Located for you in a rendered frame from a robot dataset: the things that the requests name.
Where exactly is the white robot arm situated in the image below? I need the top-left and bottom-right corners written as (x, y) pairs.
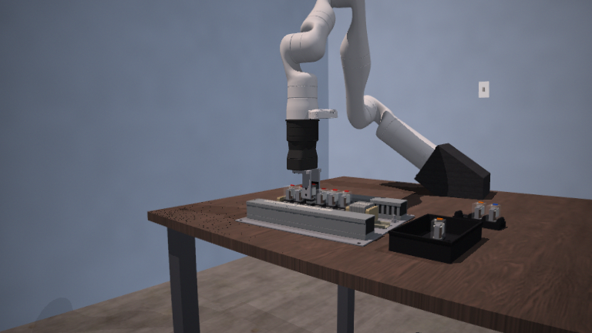
top-left (280, 0), bottom-right (437, 170)

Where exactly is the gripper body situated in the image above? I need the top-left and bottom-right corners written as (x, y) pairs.
top-left (285, 98), bottom-right (338, 170)

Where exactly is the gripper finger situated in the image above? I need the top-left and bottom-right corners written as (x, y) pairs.
top-left (310, 168), bottom-right (321, 189)
top-left (292, 170), bottom-right (312, 199)

